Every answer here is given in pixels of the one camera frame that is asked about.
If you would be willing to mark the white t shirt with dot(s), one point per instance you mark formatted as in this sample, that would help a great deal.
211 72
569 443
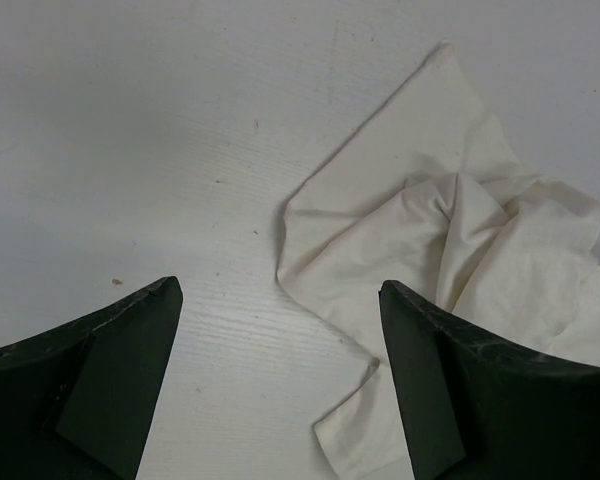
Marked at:
429 193

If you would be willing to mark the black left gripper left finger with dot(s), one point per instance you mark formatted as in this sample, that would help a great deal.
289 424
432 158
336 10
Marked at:
77 401

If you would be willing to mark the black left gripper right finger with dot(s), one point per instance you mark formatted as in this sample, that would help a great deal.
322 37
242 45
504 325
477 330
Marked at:
474 405

